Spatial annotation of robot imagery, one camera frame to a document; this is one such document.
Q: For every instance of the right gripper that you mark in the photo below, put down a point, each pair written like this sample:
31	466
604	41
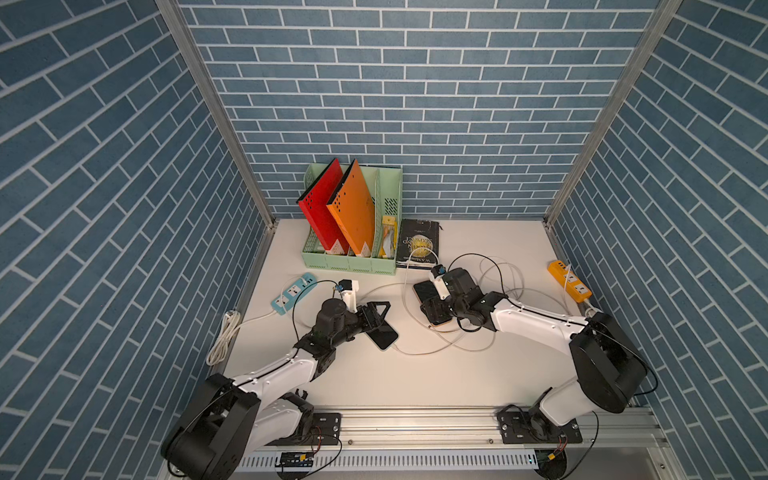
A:
433	306

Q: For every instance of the phone with blue case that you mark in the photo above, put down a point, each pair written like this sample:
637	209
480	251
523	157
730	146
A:
426	293

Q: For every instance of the yellow item in organizer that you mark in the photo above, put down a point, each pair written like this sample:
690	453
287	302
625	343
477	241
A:
388	239

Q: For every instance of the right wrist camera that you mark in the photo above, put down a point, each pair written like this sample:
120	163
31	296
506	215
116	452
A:
437	278

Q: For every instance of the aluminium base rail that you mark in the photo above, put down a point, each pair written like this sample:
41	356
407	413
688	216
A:
467	439

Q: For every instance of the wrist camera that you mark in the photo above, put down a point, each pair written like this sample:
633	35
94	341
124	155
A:
348	289
437	278

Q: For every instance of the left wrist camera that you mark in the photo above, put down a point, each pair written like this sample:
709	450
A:
348	289

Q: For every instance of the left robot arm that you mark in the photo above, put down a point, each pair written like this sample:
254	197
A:
258	390

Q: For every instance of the orange power strip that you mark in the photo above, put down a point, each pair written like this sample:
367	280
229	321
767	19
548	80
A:
572	285

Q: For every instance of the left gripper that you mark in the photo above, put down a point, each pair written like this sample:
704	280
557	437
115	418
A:
371	321

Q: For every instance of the orange folder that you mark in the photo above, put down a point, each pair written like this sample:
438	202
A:
351	206

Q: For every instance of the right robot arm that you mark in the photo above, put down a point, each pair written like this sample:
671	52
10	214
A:
608	367

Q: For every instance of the red folder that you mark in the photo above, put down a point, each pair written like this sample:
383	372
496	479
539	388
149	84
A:
313	203

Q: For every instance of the phone with pink case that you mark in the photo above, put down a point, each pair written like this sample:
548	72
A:
383	336

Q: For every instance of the black book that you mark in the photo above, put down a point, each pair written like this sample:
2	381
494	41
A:
418	244

